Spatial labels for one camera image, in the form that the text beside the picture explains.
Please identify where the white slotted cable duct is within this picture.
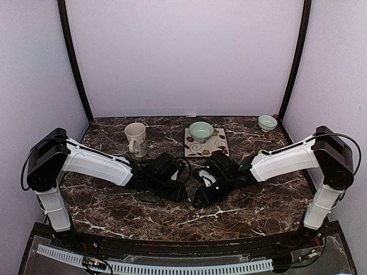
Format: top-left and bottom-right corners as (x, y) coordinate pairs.
(36, 244), (274, 275)

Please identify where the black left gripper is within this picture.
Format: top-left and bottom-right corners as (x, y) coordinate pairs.
(150, 178), (188, 203)

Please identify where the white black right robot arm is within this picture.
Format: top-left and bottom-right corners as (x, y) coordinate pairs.
(192, 126), (360, 249)

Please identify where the light green ceramic bowl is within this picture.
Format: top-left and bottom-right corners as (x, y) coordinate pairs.
(189, 121), (214, 143)

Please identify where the small white-green ceramic bowl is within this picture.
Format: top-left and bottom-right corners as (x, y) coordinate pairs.
(257, 115), (278, 132)

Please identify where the square floral ceramic plate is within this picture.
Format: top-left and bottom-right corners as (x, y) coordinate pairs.
(183, 128), (230, 158)

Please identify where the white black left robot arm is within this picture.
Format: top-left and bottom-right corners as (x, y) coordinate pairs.
(20, 128), (192, 250)

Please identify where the black frame post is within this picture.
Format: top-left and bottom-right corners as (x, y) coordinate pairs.
(277, 0), (313, 124)
(57, 0), (94, 124)

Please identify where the black right frame post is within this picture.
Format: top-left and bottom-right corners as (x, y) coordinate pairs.
(277, 0), (313, 124)

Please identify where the clear pill bottle green label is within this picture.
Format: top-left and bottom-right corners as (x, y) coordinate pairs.
(242, 154), (252, 160)

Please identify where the black left frame post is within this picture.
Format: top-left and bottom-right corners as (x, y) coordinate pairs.
(57, 0), (94, 124)

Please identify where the white floral ceramic mug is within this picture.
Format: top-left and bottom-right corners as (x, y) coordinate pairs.
(124, 123), (148, 158)

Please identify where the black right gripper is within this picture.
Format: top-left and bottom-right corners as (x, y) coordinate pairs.
(192, 174), (235, 208)

